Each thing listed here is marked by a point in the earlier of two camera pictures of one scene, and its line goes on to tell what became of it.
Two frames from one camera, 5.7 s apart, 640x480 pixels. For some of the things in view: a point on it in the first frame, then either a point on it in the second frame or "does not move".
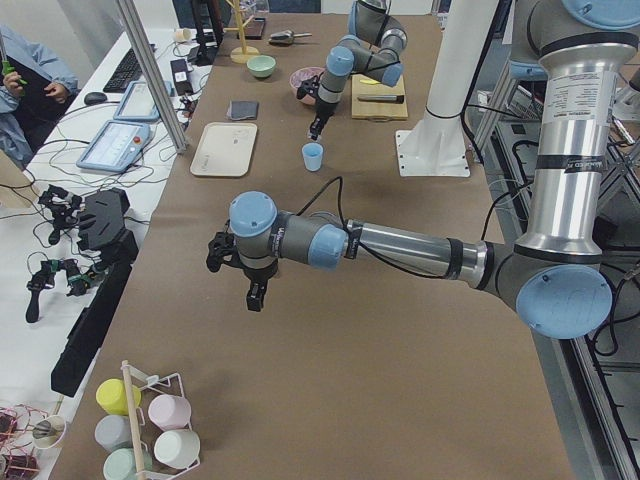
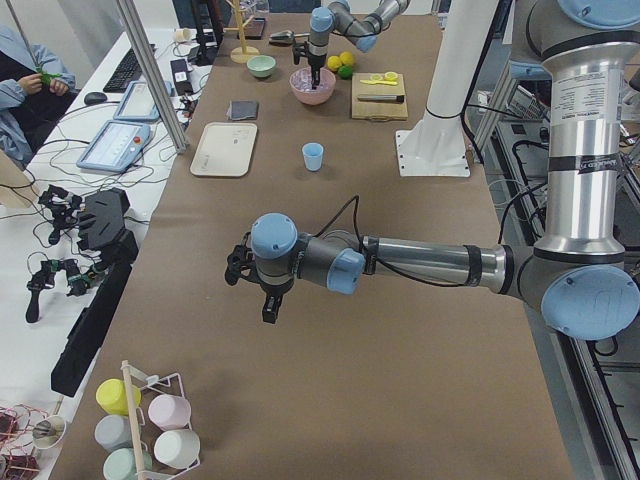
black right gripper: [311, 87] to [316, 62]
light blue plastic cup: [313, 153] does not move
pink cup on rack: [170, 412] does not move
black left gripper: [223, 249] to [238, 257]
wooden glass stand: [242, 53] does not move
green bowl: [261, 65] does not move
